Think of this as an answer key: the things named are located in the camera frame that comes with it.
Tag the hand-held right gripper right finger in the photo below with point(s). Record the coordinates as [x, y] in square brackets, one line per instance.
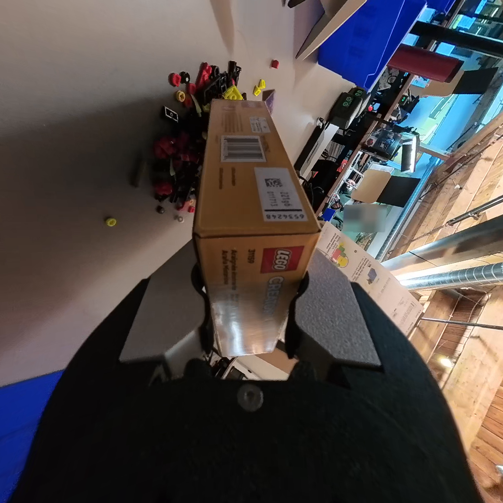
[334, 318]

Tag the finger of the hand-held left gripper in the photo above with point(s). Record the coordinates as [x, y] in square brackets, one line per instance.
[334, 19]

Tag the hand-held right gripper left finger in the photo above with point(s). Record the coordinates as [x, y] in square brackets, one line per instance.
[165, 314]

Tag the pile of toy bricks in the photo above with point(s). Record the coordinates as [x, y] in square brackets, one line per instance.
[177, 157]

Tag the yellow cardboard toy box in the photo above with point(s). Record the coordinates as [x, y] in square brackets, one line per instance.
[243, 177]

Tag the blue plastic bin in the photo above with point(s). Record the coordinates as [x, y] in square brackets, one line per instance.
[365, 47]
[19, 432]

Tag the printed instruction sheet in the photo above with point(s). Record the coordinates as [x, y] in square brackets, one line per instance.
[373, 283]

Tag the small black charger device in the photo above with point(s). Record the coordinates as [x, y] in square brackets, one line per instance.
[340, 114]
[359, 98]

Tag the maroon pole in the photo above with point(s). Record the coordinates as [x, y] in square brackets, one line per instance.
[424, 63]

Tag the yellow round toy brick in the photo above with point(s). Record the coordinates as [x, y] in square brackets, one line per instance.
[110, 221]

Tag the black power adapter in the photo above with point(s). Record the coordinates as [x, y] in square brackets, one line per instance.
[310, 153]

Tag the studio light panel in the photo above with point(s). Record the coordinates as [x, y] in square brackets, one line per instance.
[410, 153]

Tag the silver ventilation duct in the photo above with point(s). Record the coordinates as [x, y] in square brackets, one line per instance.
[452, 275]
[452, 243]

